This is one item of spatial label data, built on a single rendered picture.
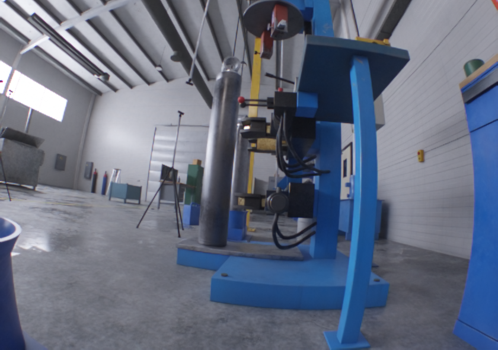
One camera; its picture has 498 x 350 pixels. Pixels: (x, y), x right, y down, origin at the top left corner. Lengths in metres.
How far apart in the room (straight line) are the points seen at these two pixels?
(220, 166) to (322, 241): 0.87
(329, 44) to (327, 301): 1.04
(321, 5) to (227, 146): 1.62
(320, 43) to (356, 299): 0.86
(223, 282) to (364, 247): 0.63
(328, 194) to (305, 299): 0.81
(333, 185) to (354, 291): 1.01
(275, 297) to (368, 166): 0.68
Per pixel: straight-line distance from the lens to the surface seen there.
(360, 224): 0.76
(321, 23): 2.29
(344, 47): 0.90
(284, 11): 2.18
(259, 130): 1.47
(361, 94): 0.85
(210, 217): 1.67
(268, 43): 2.38
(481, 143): 0.96
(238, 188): 2.98
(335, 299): 1.15
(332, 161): 1.70
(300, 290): 1.10
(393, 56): 0.97
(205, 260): 1.64
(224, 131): 1.73
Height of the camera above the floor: 0.46
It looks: 10 degrees up
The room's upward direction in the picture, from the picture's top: 5 degrees clockwise
